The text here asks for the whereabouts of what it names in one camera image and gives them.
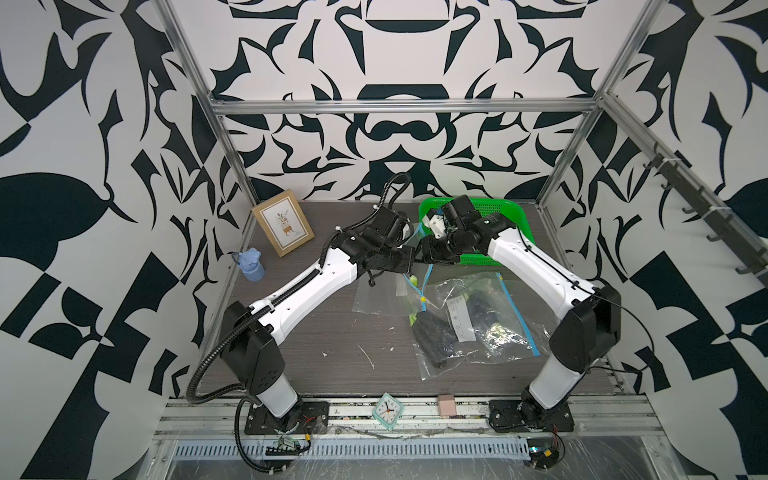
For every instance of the green plastic basket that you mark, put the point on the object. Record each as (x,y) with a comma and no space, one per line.
(513,211)

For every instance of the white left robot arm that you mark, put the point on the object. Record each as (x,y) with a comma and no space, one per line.
(253,356)

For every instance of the small pink block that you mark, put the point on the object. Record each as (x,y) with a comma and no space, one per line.
(446,405)

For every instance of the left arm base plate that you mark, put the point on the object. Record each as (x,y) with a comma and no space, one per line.
(304,417)

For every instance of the mint square clock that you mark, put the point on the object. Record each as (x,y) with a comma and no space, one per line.
(388,411)

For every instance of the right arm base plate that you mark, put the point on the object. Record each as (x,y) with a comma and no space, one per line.
(526,415)

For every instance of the small green circuit board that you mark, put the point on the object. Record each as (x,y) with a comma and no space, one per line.
(289,446)

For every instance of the black wall hook rail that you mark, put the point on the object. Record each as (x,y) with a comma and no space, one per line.
(704,204)

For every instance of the lifted clear zip-top bag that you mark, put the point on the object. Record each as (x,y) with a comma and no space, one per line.
(540,324)

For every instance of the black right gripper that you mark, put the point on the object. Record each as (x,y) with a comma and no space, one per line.
(428,251)

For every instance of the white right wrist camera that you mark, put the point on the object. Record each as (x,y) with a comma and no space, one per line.
(443,216)

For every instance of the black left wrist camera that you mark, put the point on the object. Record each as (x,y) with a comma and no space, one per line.
(388,227)

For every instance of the gold framed plant picture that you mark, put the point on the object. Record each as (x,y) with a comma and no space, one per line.
(283,222)

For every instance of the white perforated cable duct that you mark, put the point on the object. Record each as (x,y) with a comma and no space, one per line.
(325,449)

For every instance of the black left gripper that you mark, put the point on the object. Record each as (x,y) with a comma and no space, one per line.
(403,253)

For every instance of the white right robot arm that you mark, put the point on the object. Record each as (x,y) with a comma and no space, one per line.
(589,317)

